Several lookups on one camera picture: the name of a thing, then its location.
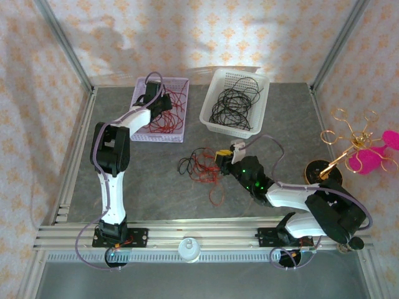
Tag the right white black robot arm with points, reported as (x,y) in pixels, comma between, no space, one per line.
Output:
(293,194)

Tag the purple plastic basket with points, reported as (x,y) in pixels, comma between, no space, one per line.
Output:
(156,138)

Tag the white round knob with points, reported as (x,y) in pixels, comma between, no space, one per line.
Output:
(188,250)

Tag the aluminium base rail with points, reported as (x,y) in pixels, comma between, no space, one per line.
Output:
(187,232)

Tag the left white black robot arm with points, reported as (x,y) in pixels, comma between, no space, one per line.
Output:
(112,193)

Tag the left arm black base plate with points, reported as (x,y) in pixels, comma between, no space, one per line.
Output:
(140,236)

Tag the aluminium frame post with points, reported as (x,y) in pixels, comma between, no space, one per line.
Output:
(63,40)
(341,40)

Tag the small dark bottle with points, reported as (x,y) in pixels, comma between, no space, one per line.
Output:
(353,243)

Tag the aluminium side rail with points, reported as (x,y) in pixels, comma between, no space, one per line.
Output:
(84,124)

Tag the white plastic basket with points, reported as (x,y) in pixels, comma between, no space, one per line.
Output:
(237,73)

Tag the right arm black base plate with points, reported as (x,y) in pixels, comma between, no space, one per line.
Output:
(265,236)

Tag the pink fuzzy ornament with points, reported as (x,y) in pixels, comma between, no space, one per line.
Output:
(368,162)

